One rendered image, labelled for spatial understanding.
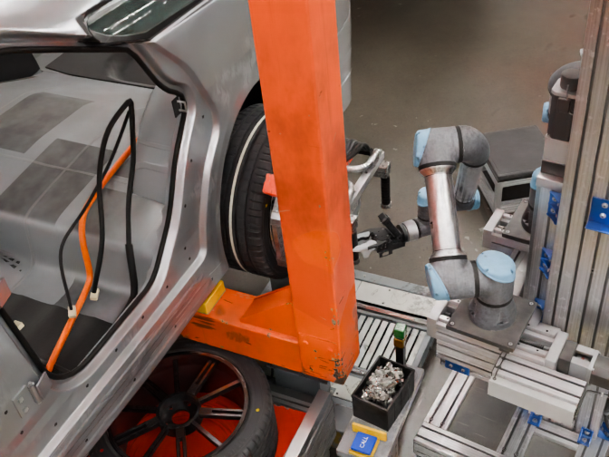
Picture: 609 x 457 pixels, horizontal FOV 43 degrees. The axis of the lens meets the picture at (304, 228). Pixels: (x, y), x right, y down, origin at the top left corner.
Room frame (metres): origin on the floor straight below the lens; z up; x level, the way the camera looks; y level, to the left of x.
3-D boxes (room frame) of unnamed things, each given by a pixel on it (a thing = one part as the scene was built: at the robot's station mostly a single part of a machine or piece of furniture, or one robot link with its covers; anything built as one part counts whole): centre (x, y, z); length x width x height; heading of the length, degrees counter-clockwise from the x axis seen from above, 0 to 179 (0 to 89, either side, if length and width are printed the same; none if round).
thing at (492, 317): (1.69, -0.56, 0.87); 0.15 x 0.15 x 0.10
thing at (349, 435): (1.65, -0.19, 0.44); 0.43 x 0.17 x 0.03; 151
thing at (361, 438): (1.50, -0.11, 0.47); 0.07 x 0.07 x 0.02; 61
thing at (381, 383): (1.67, -0.20, 0.51); 0.20 x 0.14 x 0.13; 143
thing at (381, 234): (2.13, -0.30, 0.80); 0.12 x 0.08 x 0.09; 106
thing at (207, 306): (2.06, 0.41, 0.71); 0.14 x 0.14 x 0.05; 61
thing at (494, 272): (1.69, -0.56, 0.98); 0.13 x 0.12 x 0.14; 87
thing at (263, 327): (1.98, 0.26, 0.69); 0.52 x 0.17 x 0.35; 61
